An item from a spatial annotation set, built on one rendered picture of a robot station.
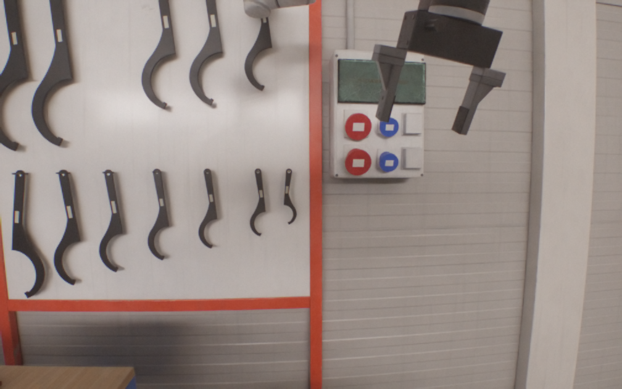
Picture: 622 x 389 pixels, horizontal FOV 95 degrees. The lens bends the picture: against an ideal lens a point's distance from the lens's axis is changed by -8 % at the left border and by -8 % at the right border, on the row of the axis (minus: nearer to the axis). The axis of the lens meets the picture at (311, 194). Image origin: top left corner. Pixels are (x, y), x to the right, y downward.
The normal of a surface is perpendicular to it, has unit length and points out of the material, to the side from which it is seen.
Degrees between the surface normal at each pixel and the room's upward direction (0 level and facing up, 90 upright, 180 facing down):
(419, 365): 90
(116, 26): 90
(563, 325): 90
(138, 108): 90
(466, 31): 114
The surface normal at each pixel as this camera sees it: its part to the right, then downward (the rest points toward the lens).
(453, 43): 0.11, 0.46
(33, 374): 0.00, -1.00
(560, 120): 0.08, 0.07
